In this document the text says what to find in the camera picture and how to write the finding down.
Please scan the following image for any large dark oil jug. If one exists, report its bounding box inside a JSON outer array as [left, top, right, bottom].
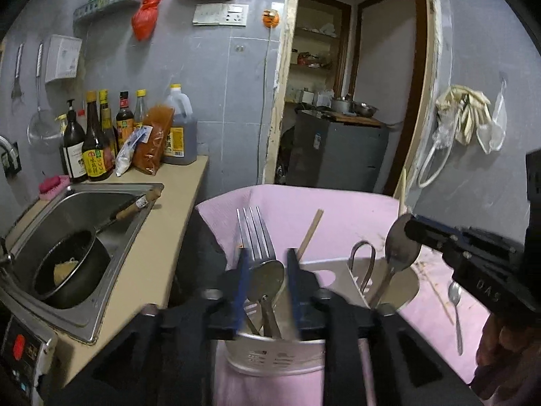
[[163, 84, 198, 165]]

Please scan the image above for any soy sauce bottle yellow label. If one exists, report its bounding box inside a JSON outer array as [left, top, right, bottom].
[[82, 91, 114, 182]]

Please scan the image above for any orange spice packet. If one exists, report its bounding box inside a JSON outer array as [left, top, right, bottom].
[[133, 105, 175, 177]]

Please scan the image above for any white wall socket panel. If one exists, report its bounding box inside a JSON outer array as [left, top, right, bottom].
[[193, 3, 250, 28]]

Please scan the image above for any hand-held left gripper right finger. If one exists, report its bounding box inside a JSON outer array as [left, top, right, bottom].
[[287, 247, 483, 406]]

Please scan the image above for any tall bottle yellow cap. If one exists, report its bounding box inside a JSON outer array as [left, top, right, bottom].
[[98, 90, 119, 166]]

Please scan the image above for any white utensil holder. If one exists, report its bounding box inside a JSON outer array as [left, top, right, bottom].
[[223, 257, 420, 378]]

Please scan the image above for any thin wooden chopstick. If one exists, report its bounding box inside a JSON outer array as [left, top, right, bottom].
[[416, 262, 455, 324]]

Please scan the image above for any pink floral cloth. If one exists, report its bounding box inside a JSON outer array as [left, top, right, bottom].
[[196, 185, 495, 406]]

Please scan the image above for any metal bowl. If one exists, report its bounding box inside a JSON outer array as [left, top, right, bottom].
[[350, 101, 379, 118]]

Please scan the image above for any brown wooden chopstick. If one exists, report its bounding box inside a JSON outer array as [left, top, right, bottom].
[[296, 208, 324, 264]]

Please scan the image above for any hanging mesh strainer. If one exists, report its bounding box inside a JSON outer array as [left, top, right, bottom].
[[27, 42, 61, 143]]

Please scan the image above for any door frame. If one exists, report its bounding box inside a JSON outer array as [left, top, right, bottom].
[[262, 0, 443, 199]]

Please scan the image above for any white hose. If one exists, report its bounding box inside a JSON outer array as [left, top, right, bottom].
[[418, 135, 453, 189]]

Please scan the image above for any wooden board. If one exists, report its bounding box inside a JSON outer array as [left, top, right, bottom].
[[298, 110, 383, 128]]

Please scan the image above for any metal wall rack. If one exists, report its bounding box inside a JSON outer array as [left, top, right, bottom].
[[73, 0, 146, 28]]

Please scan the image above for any induction cooker panel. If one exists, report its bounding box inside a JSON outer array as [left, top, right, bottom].
[[0, 315, 58, 406]]

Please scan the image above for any white wall cable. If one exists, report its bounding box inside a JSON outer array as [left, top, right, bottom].
[[257, 27, 272, 175]]

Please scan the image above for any clear plastic bag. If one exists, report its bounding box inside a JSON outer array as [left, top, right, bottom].
[[431, 114, 455, 150]]

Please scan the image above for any white blue packet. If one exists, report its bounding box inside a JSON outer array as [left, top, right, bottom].
[[115, 126, 153, 177]]

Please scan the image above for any clear bottle yellow cap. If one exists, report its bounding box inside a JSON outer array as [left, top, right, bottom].
[[133, 90, 148, 133]]

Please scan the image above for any black pan wooden handle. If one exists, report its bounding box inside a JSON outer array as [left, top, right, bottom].
[[33, 195, 161, 310]]

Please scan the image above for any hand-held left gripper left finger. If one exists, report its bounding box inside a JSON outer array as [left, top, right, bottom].
[[55, 247, 251, 406]]

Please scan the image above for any grey cabinet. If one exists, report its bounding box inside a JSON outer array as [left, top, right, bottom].
[[288, 110, 390, 194]]

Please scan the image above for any metal fork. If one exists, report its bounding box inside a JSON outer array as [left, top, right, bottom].
[[236, 206, 278, 336]]

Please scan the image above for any metal loop handle utensil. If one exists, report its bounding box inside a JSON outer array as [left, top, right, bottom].
[[349, 240, 377, 295]]

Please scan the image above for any sauce bottle black cap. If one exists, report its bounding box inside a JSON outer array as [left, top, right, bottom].
[[115, 91, 135, 150]]

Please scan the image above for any beige kitchen counter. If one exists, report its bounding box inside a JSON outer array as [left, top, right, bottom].
[[0, 154, 210, 390]]

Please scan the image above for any steel sink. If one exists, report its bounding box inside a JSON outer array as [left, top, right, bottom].
[[0, 183, 165, 344]]

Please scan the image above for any dark wooden shelf unit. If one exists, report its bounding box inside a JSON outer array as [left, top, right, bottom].
[[289, 0, 352, 103]]

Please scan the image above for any white wall box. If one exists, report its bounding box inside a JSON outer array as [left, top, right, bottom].
[[44, 35, 83, 85]]

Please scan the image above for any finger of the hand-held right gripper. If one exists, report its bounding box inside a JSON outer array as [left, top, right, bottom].
[[403, 216, 525, 264]]

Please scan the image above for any small metal spoon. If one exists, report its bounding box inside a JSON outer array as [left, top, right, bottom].
[[448, 281, 465, 356]]

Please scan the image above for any red plastic bag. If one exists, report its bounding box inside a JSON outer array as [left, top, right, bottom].
[[131, 0, 164, 42]]

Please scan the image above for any hanging metal peeler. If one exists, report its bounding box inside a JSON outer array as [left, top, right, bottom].
[[11, 44, 24, 103]]

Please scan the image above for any pink sponge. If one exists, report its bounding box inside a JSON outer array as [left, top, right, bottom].
[[39, 175, 71, 200]]

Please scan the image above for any person's right hand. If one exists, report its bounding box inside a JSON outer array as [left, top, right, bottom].
[[471, 313, 541, 400]]

